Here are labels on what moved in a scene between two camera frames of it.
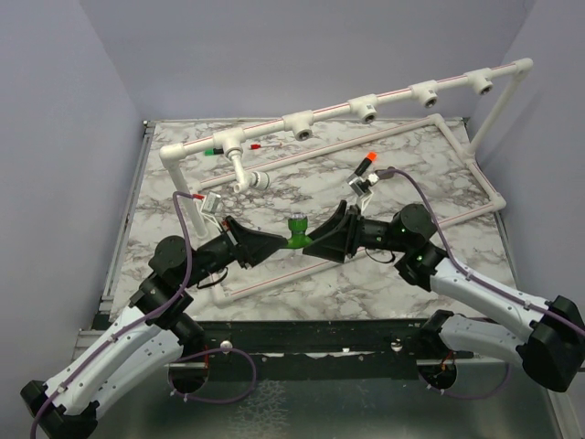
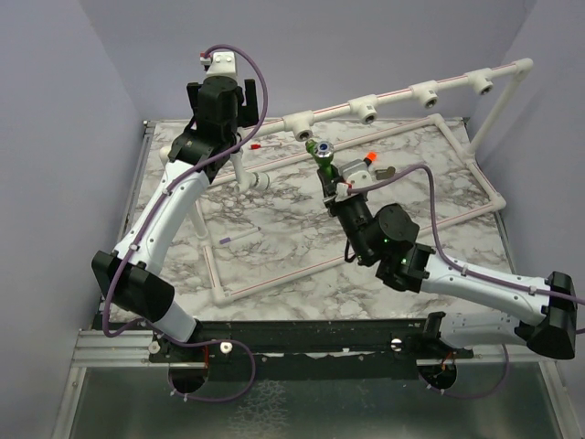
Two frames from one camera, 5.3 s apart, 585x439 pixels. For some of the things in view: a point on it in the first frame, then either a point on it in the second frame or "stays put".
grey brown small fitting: x=385 y=174 stays put
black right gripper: x=336 y=251 to x=328 y=186
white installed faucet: x=257 y=179 stays put
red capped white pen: x=257 y=146 stays put
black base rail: x=321 y=349 stays put
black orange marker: x=371 y=156 stays put
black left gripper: x=250 y=246 to x=247 y=115
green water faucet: x=298 y=224 to x=323 y=152
